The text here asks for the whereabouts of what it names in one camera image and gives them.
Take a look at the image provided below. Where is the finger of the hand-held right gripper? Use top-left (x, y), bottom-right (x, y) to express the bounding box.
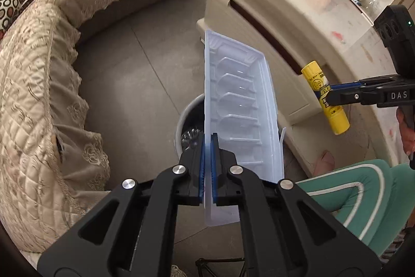
top-left (330, 75), bottom-right (401, 91)
top-left (325, 87), bottom-right (381, 106)

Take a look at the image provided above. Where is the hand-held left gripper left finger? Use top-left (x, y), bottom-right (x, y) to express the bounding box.
top-left (37, 132), bottom-right (208, 277)

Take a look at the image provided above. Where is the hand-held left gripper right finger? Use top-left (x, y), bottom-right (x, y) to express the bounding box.
top-left (210, 132), bottom-right (382, 277)

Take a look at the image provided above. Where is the yellow glue stick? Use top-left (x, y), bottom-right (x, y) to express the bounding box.
top-left (301, 60), bottom-right (351, 136)

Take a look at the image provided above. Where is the grey bin with black bag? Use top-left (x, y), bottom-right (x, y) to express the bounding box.
top-left (175, 93), bottom-right (208, 158)

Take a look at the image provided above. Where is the clear plastic compartment tray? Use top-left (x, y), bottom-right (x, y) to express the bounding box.
top-left (203, 29), bottom-right (286, 227)

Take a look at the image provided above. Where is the person's right hand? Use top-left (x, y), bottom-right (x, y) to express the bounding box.
top-left (396, 108), bottom-right (415, 167)

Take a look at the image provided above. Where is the person's bare foot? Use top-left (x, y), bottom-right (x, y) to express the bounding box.
top-left (312, 150), bottom-right (336, 176)

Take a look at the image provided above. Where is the person's leg in green pants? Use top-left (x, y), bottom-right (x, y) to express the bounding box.
top-left (296, 158), bottom-right (415, 268)

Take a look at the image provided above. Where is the beige quilted sofa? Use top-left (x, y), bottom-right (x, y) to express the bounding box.
top-left (0, 0), bottom-right (221, 255)

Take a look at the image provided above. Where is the brown dotted cushion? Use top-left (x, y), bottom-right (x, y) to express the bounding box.
top-left (0, 0), bottom-right (27, 37)

